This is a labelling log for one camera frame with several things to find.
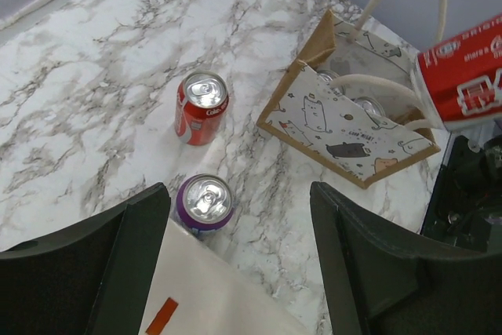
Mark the white cylindrical bucket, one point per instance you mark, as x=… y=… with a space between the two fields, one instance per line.
x=193 y=291

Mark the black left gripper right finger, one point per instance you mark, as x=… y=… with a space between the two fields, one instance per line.
x=380 y=278

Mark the red cola can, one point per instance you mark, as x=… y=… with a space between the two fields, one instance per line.
x=201 y=101
x=458 y=81

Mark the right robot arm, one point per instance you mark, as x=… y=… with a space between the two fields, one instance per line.
x=465 y=206

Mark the purple soda can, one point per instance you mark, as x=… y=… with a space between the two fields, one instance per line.
x=204 y=204
x=370 y=105

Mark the purple soda can carried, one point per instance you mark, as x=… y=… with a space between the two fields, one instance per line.
x=328 y=76

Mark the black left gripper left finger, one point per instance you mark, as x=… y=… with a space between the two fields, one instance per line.
x=92 y=277

